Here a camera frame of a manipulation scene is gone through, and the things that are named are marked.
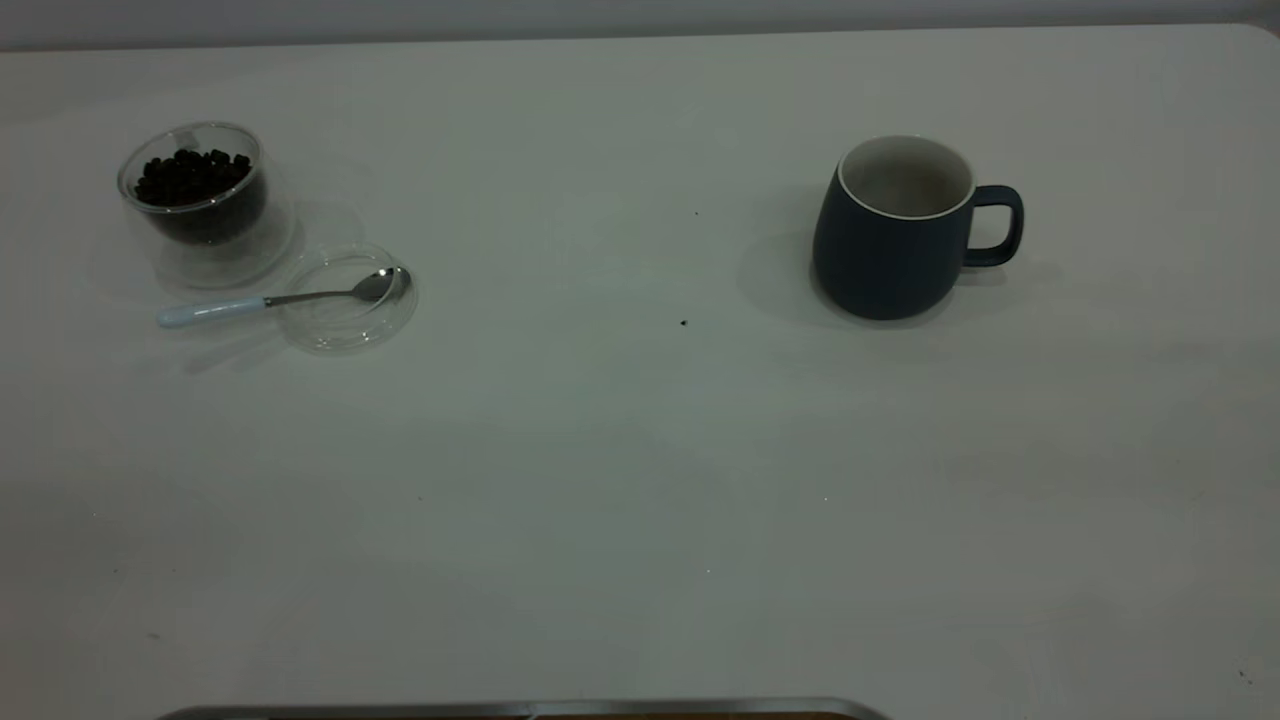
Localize clear double-wall glass jar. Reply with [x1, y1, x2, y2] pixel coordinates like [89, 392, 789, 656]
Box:
[117, 122, 299, 291]

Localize metal spoon with white handle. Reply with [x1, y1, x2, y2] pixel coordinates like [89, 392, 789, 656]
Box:
[158, 266, 411, 330]

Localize dark grey-blue ceramic mug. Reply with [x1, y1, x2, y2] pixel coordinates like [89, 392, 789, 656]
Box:
[811, 135, 1025, 322]

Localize black beans in jar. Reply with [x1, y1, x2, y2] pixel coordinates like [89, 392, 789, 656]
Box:
[134, 148, 267, 245]

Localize clear round glass lid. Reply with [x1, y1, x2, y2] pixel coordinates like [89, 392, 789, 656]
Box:
[277, 243, 419, 355]

